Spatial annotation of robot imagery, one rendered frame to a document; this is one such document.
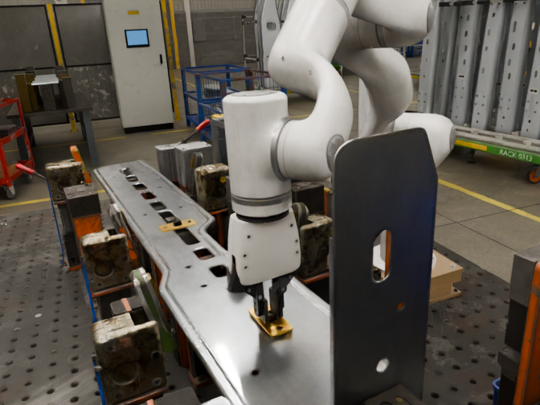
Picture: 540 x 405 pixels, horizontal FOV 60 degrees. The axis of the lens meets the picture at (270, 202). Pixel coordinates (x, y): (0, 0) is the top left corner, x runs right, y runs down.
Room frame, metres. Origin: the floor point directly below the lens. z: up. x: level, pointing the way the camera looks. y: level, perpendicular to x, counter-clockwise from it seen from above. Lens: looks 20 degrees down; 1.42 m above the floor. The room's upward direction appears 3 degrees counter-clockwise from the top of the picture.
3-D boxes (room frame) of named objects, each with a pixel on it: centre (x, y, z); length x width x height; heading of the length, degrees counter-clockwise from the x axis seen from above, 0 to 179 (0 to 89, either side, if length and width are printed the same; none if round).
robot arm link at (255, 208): (0.62, 0.01, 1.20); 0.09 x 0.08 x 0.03; 117
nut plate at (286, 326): (0.62, 0.01, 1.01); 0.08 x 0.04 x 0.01; 27
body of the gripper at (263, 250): (0.62, 0.01, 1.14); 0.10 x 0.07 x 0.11; 117
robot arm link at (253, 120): (0.62, 0.01, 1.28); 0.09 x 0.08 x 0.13; 58
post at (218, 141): (1.62, 0.15, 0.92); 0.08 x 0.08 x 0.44; 27
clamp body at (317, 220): (0.86, -0.08, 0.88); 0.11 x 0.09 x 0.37; 117
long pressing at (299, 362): (1.05, 0.24, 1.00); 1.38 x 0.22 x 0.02; 27
